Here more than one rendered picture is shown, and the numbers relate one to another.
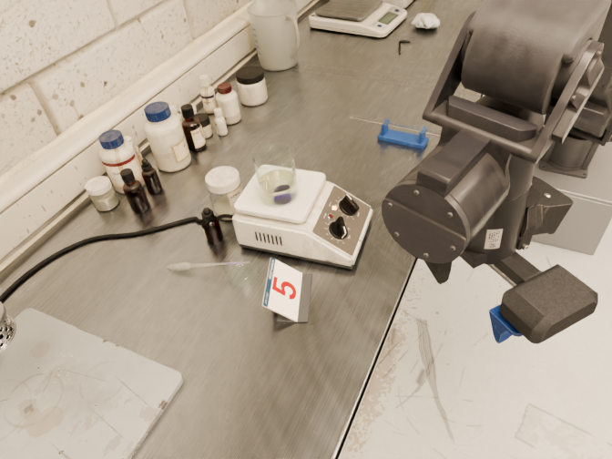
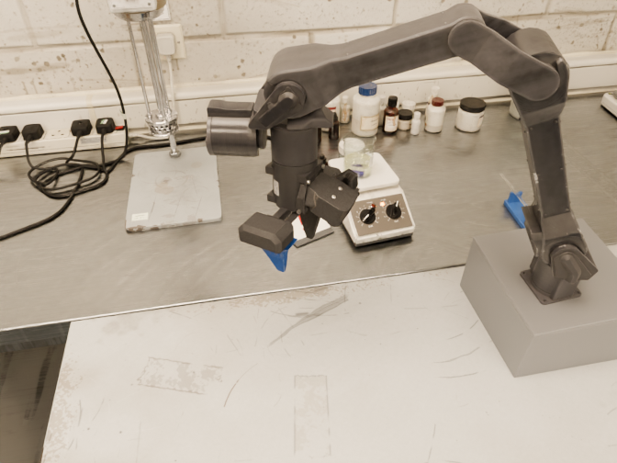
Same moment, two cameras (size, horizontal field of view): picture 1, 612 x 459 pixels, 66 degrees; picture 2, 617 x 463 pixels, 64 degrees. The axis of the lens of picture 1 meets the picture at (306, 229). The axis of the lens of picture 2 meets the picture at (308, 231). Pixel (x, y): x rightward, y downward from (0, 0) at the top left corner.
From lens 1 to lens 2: 0.57 m
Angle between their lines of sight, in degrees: 37
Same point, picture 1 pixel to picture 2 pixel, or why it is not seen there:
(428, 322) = (347, 301)
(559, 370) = (369, 385)
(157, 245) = not seen: hidden behind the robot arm
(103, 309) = (236, 170)
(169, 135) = (363, 107)
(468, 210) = (213, 129)
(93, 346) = (211, 179)
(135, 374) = (207, 201)
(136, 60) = not seen: hidden behind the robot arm
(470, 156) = (232, 108)
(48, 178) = not seen: hidden behind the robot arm
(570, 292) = (267, 228)
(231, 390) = (229, 240)
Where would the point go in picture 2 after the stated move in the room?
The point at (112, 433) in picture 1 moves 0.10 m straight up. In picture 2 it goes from (173, 212) to (164, 173)
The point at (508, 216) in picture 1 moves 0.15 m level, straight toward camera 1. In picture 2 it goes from (279, 175) to (153, 186)
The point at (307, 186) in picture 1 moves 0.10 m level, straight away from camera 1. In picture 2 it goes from (378, 178) to (411, 162)
